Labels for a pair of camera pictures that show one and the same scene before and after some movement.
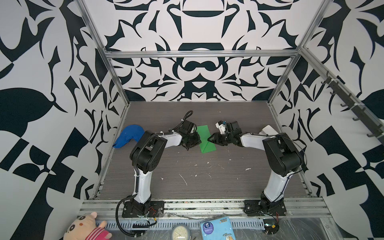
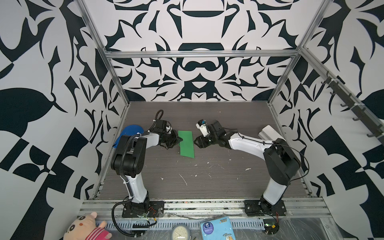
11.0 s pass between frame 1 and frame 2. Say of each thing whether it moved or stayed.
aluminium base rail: stayed
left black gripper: moved
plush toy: stayed
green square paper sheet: moved
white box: stayed
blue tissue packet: stayed
